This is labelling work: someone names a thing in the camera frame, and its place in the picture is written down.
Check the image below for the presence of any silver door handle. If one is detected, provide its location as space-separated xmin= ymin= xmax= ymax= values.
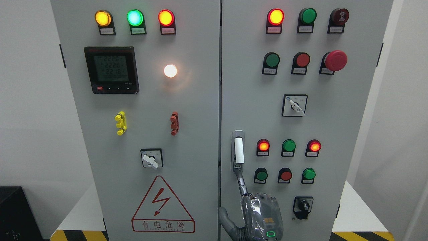
xmin=231 ymin=130 xmax=245 ymax=173

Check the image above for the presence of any grey left cabinet door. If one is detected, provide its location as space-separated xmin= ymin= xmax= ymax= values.
xmin=51 ymin=0 xmax=220 ymax=241

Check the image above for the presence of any grey cabinet door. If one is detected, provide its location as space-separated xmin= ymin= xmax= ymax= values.
xmin=51 ymin=0 xmax=220 ymax=241
xmin=220 ymin=0 xmax=393 ymax=241

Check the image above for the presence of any grey right cabinet door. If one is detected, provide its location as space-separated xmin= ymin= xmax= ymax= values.
xmin=220 ymin=0 xmax=393 ymax=241

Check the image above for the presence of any red lit indicator left door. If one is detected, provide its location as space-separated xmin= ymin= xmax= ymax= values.
xmin=158 ymin=9 xmax=176 ymax=35

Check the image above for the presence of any red lit indicator middle left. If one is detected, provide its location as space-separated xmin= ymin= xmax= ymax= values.
xmin=256 ymin=139 xmax=270 ymax=157

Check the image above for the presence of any red lit indicator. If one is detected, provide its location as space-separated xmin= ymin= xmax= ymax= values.
xmin=266 ymin=8 xmax=285 ymax=34
xmin=256 ymin=139 xmax=270 ymax=157
xmin=305 ymin=139 xmax=322 ymax=157

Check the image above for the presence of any white lit indicator light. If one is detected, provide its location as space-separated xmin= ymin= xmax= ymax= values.
xmin=164 ymin=64 xmax=178 ymax=78

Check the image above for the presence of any green push button lower left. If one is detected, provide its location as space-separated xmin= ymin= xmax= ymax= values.
xmin=253 ymin=167 xmax=268 ymax=184

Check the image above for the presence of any green push button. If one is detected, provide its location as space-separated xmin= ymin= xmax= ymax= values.
xmin=301 ymin=168 xmax=316 ymax=184
xmin=253 ymin=167 xmax=268 ymax=184
xmin=262 ymin=52 xmax=280 ymax=75

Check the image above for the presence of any green indicator middle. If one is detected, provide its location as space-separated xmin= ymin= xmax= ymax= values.
xmin=281 ymin=139 xmax=296 ymax=157

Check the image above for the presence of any green push button upper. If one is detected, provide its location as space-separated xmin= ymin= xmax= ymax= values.
xmin=262 ymin=52 xmax=280 ymax=75

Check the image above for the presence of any red push button lower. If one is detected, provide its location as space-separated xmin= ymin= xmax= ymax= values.
xmin=277 ymin=167 xmax=293 ymax=184

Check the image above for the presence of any red push button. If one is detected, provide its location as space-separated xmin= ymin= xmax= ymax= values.
xmin=291 ymin=52 xmax=310 ymax=75
xmin=277 ymin=167 xmax=293 ymax=184

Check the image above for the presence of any red lit indicator middle right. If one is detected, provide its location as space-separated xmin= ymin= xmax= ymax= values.
xmin=305 ymin=139 xmax=322 ymax=157

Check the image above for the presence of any red electric hazard warning sticker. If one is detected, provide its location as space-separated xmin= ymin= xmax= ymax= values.
xmin=131 ymin=176 xmax=195 ymax=233

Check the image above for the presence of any red push button upper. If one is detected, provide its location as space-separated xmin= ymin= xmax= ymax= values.
xmin=291 ymin=52 xmax=310 ymax=75

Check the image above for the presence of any green push button lower right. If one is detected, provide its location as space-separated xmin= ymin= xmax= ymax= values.
xmin=301 ymin=168 xmax=316 ymax=184

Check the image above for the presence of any black digital power meter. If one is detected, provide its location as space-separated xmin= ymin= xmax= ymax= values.
xmin=84 ymin=46 xmax=139 ymax=94

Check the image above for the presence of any red lit indicator top right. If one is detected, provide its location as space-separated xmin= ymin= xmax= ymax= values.
xmin=266 ymin=8 xmax=285 ymax=34

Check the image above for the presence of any green lit indicator light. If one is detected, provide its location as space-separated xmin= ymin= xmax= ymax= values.
xmin=127 ymin=9 xmax=147 ymax=35

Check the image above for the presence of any red emergency stop mushroom button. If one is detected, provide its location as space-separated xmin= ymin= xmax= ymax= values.
xmin=319 ymin=50 xmax=348 ymax=75

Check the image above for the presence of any green indicator top right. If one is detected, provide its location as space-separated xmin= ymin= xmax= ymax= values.
xmin=297 ymin=8 xmax=317 ymax=33

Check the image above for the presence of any yellow indicator light top left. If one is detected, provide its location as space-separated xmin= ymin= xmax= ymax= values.
xmin=95 ymin=10 xmax=116 ymax=35

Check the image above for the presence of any dark red buzzer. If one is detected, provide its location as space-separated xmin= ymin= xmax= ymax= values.
xmin=327 ymin=9 xmax=349 ymax=34

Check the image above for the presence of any white platform with hazard stripes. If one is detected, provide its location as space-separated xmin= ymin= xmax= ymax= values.
xmin=50 ymin=182 xmax=394 ymax=241

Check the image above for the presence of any black box lower left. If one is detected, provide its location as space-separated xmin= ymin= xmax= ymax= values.
xmin=0 ymin=186 xmax=43 ymax=241

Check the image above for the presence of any left door rotary selector switch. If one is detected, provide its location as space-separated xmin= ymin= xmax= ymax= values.
xmin=140 ymin=148 xmax=164 ymax=170

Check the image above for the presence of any upper right rotary selector switch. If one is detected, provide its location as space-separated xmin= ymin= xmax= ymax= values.
xmin=282 ymin=94 xmax=308 ymax=116

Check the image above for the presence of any black knob selector switch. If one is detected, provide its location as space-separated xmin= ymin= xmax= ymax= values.
xmin=293 ymin=196 xmax=314 ymax=220

